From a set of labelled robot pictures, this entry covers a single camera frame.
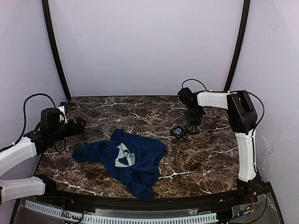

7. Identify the black square tray middle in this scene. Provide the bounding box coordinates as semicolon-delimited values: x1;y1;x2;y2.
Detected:
184;124;200;135

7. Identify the navy blue t-shirt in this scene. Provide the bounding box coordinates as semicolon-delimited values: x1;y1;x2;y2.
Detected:
72;129;167;201

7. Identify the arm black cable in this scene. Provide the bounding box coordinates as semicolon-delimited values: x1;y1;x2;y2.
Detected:
0;93;58;151
181;78;266;135

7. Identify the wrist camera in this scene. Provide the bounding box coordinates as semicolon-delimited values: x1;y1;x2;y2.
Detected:
178;87;193;105
58;102;68;124

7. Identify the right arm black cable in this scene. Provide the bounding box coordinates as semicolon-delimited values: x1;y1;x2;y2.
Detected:
181;78;266;135

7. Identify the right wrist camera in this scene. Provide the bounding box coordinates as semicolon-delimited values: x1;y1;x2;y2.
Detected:
178;87;193;105

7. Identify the black frame post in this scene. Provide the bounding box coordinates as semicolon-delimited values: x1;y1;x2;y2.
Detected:
223;0;250;91
41;0;71;102

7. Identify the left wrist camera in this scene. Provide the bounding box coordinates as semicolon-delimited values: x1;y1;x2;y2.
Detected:
58;102;68;124

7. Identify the black front rail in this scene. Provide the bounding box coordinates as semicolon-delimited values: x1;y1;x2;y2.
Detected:
35;190;257;212

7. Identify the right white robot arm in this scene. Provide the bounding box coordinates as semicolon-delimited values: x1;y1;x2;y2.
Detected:
178;87;258;202

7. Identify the right black frame post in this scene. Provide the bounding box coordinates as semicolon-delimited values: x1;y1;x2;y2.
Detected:
223;0;250;91

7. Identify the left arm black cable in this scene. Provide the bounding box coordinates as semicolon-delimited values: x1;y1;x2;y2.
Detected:
0;93;58;151

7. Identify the white slotted cable duct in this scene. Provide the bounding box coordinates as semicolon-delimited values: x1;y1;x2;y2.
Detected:
25;200;218;224

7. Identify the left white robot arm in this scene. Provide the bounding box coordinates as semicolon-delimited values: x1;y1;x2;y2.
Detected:
0;106;86;203

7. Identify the left black frame post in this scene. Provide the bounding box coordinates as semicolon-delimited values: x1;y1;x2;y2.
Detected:
41;0;71;102

